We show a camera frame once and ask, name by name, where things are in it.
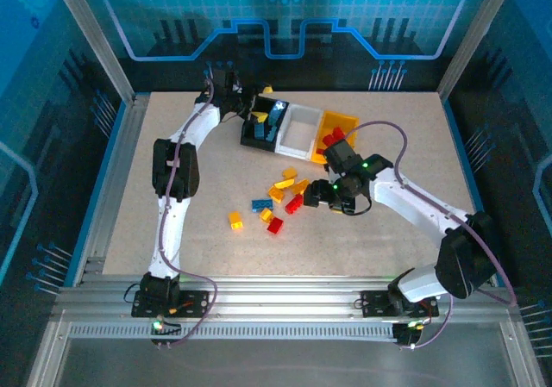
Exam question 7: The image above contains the small black controller box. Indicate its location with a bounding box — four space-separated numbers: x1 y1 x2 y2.
392 321 426 349
150 316 182 349

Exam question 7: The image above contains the grey metal sheet panel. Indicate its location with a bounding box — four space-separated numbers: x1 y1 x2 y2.
55 339 518 387

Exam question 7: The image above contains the slotted grey cable duct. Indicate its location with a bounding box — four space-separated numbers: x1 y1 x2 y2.
68 321 400 341

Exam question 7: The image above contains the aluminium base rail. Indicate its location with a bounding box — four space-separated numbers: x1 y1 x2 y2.
55 274 518 319

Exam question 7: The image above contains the black plastic bin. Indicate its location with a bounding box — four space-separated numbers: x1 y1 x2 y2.
240 96 291 153

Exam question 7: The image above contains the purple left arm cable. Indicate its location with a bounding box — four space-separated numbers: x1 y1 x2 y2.
148 71 219 349

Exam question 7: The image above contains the white plastic bin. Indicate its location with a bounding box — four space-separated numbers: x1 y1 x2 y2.
274 103 325 163

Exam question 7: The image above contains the aluminium side rail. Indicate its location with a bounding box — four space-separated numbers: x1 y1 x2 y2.
72 93 150 276

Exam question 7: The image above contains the yellow plastic bin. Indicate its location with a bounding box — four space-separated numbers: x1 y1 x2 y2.
310 109 361 165

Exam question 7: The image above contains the aluminium frame post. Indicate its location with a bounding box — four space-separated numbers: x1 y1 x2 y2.
436 0 514 99
47 0 137 103

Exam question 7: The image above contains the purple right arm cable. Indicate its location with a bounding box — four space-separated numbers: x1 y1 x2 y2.
351 120 518 352

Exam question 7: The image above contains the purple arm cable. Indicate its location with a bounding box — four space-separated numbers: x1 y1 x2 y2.
351 120 518 352
148 71 219 349

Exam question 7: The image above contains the blue table edge strip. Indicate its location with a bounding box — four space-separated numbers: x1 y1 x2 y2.
64 100 130 287
442 96 510 287

